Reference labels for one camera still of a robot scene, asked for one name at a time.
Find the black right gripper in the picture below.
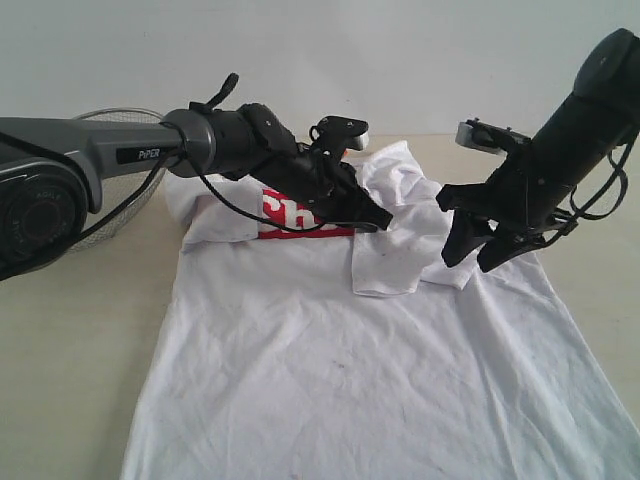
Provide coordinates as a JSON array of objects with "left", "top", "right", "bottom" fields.
[{"left": 436, "top": 149, "right": 575, "bottom": 267}]

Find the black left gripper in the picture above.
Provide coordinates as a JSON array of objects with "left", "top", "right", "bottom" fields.
[{"left": 250, "top": 154, "right": 393, "bottom": 233}]

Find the white t-shirt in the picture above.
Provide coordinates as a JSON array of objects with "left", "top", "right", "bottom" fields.
[{"left": 121, "top": 141, "right": 639, "bottom": 479}]

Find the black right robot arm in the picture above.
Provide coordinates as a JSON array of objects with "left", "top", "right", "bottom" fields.
[{"left": 436, "top": 28, "right": 639, "bottom": 272}]

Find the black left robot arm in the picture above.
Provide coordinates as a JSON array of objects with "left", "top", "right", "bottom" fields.
[{"left": 1, "top": 103, "right": 392, "bottom": 279}]

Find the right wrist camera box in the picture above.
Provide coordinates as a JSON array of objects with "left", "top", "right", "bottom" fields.
[{"left": 455, "top": 118, "right": 532, "bottom": 158}]

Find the metal wire mesh basket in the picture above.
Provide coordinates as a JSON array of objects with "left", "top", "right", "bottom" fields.
[{"left": 59, "top": 105, "right": 169, "bottom": 257}]

